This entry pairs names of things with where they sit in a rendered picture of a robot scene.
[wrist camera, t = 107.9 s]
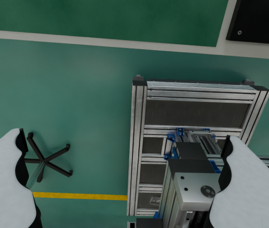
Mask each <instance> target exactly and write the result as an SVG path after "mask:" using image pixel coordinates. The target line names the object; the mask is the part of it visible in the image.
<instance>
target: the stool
mask: <svg viewBox="0 0 269 228"><path fill-rule="evenodd" d="M26 139H27V141H28V142H29V144H30V146H31V147H32V149H33V150H34V152H35V153H36V155H37V156H38V158H39V159H30V158H24V161H25V163H38V164H39V165H38V167H37V168H36V170H35V172H34V173H33V175H32V176H31V178H30V180H29V181H28V183H27V184H26V187H28V188H29V189H30V190H31V188H32V186H33V185H34V183H35V181H36V179H37V182H39V183H40V182H41V181H42V175H43V171H44V167H45V165H46V166H48V167H50V168H52V169H54V170H56V171H57V172H59V173H61V174H63V175H65V176H67V177H70V176H72V173H73V170H70V171H69V172H67V171H65V170H63V169H61V168H60V167H58V166H56V165H54V164H52V163H50V162H49V161H50V160H52V159H54V158H56V157H58V156H60V155H62V154H63V153H65V152H67V151H68V150H69V149H70V144H67V145H66V147H65V148H64V149H62V150H59V151H58V152H56V153H54V154H52V155H50V156H48V157H47V158H44V156H43V155H42V153H41V152H40V150H39V148H38V147H37V145H36V143H35V142H34V140H33V133H28V137H27V138H26ZM37 209H38V212H39V215H40V217H41V212H40V209H39V208H38V207H37Z"/></svg>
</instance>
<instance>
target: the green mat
mask: <svg viewBox="0 0 269 228"><path fill-rule="evenodd" d="M228 1H229V0H0V30H2V31H13V32H25V33H42V34H54V35H66V36H78V37H89V38H106V39H118V40H130V41H142V42H154V43H171V44H183V45H194V46H206V47H216V45H217V41H218V37H219V33H220V30H221V27H222V23H223V19H224V15H225V11H226V8H227V4H228Z"/></svg>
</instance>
